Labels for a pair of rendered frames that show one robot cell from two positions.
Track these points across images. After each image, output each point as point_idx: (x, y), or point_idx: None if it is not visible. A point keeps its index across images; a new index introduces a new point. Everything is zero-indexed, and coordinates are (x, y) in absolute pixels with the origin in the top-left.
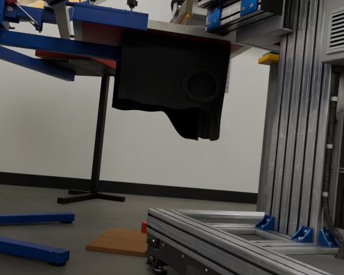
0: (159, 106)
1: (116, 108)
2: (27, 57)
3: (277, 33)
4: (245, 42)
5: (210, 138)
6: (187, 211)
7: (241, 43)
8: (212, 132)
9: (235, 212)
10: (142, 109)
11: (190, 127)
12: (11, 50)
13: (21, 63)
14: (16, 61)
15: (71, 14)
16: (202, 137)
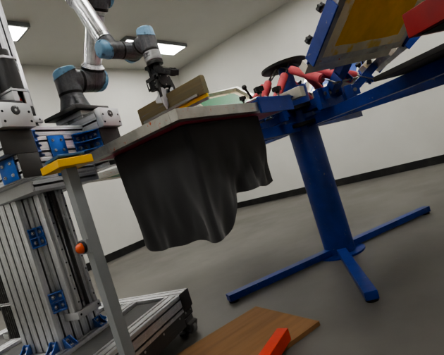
0: (237, 186)
1: (270, 182)
2: (374, 89)
3: (63, 191)
4: (90, 181)
5: (163, 246)
6: (165, 301)
7: (94, 179)
8: (158, 241)
9: (137, 325)
10: (256, 186)
11: (219, 220)
12: (354, 97)
13: (371, 101)
14: (364, 103)
15: (314, 48)
16: (187, 241)
